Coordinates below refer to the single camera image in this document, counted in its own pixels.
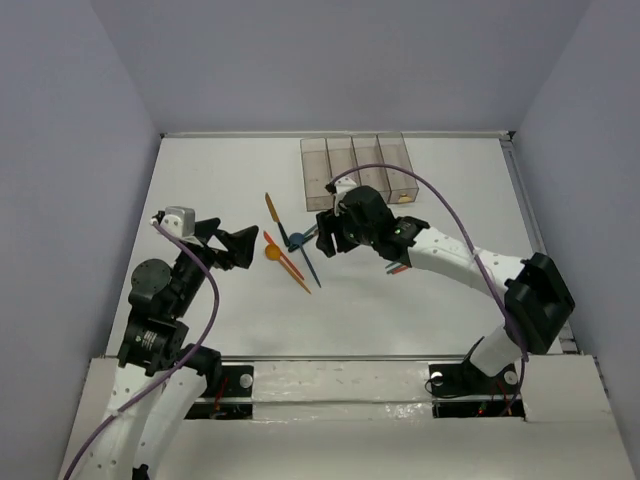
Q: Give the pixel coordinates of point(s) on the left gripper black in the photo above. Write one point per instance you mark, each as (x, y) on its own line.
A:
(214, 241)

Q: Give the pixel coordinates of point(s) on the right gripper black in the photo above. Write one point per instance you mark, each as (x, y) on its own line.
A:
(328, 223)

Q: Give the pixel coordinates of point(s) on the teal fork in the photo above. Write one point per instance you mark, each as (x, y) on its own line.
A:
(307, 234)

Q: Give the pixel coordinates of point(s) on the blue spoon dark handle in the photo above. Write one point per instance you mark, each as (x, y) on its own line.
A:
(309, 265)

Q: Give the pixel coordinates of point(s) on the orange knife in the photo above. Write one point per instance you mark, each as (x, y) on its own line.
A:
(285, 255)

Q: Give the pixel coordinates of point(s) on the yellow spoon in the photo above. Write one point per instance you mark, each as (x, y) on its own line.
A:
(273, 253)

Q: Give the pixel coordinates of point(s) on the yellow knife green handle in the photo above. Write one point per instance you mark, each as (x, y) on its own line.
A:
(274, 215)

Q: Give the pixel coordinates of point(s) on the teal chopstick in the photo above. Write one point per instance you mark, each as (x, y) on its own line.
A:
(395, 266)

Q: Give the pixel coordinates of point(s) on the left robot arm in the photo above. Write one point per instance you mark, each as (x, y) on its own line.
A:
(158, 376)

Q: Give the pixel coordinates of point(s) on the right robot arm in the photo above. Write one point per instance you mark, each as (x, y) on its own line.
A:
(530, 292)

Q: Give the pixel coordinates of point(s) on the white front board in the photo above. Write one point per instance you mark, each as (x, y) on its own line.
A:
(363, 418)

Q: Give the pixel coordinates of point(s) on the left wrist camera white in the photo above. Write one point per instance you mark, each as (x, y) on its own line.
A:
(178, 221)

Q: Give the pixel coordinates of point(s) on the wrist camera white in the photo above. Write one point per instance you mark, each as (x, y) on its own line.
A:
(338, 189)
(178, 221)

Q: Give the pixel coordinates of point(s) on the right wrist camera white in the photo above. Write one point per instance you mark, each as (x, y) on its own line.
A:
(338, 189)

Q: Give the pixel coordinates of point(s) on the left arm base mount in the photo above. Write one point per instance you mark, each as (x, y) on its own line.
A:
(230, 400)

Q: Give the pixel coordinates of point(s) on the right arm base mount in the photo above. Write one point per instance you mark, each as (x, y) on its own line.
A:
(485, 397)

